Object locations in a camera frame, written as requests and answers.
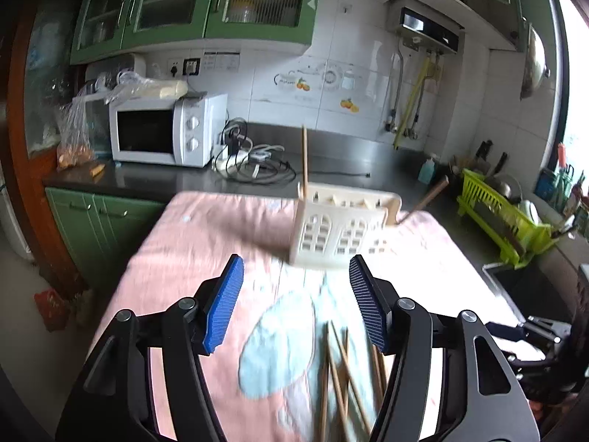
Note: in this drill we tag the blue liquid bottle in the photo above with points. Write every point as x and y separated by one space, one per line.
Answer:
427 170

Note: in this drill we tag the green dish rack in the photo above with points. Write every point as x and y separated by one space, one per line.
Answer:
497 212

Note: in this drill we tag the white wall outlet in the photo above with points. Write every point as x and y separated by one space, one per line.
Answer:
174 68

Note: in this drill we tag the red bag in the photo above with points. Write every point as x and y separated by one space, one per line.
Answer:
51 308

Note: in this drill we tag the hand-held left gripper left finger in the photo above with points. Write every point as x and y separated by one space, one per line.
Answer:
225 294

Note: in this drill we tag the pink and blue blanket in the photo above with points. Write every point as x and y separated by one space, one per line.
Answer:
207 239

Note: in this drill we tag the metal water pipe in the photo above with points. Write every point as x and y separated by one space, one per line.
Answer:
396 87

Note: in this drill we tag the cream plastic utensil holder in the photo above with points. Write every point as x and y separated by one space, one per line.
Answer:
340 230

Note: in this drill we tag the black wall outlet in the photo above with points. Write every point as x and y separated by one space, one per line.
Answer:
192 66

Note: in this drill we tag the holder of kitchen tools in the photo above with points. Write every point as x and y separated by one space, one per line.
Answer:
561 184

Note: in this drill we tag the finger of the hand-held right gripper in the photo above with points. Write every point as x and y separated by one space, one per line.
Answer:
506 330

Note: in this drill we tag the small brown food piece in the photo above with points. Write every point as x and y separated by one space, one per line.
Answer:
98 170

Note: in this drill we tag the light wooden chopstick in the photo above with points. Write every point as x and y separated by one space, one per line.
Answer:
304 156

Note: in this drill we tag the white microwave oven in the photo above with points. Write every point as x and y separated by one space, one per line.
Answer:
142 131

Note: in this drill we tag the plastic bag of bread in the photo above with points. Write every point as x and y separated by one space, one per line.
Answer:
152 87

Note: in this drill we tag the green base cabinet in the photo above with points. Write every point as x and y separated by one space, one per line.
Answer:
96 225

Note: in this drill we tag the green glass-door wall cabinets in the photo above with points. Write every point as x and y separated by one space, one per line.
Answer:
184 4

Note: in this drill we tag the clear bag of orange food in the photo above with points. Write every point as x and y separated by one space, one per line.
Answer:
73 142

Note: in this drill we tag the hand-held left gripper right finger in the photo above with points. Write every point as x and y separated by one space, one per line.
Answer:
368 299

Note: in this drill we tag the gas water heater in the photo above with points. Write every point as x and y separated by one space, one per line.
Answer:
425 20

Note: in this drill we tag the hanging metal wok lid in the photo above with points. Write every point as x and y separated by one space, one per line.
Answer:
534 62

